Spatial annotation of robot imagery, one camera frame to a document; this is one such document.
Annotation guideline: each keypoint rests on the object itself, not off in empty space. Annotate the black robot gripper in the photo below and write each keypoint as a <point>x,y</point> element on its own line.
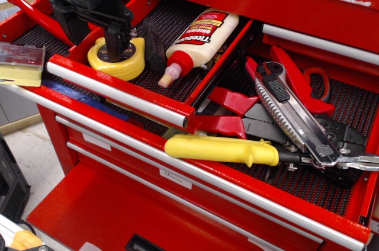
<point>74,15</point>

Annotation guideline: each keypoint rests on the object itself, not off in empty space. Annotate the small open red drawer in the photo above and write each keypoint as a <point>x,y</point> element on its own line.
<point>174,105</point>

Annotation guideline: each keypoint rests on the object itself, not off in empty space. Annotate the clear box with yellow sponge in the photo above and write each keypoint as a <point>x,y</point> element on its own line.
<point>22,64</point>

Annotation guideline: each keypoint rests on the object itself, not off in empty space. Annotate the silver box cutter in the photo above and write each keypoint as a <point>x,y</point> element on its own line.
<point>292,117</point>

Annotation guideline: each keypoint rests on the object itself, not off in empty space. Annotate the large open red drawer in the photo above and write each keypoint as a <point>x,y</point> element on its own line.
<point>122,190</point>

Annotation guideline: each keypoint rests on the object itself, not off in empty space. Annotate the yellow tape measure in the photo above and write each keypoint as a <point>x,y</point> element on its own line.
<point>130,65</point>

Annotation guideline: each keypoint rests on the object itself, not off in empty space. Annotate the black sanding block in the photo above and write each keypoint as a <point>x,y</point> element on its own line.
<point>154,51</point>

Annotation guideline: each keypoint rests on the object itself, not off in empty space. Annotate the blue package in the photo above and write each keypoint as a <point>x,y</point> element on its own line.
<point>83,98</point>

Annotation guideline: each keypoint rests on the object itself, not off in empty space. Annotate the wood glue bottle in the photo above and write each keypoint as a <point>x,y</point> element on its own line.
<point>198,43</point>

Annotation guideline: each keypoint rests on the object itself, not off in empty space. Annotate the red tool chest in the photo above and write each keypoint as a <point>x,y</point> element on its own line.
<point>332,34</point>

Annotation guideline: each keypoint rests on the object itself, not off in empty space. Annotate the black crate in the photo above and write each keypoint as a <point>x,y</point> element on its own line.
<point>15,190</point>

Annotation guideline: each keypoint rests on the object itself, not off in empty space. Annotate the red handled tool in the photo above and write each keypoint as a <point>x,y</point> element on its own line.
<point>47,22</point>

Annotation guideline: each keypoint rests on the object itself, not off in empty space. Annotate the red handled crimping pliers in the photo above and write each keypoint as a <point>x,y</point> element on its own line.
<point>234,114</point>

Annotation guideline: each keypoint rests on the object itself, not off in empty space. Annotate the yellow handled snips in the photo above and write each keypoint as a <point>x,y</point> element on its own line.
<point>223,149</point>

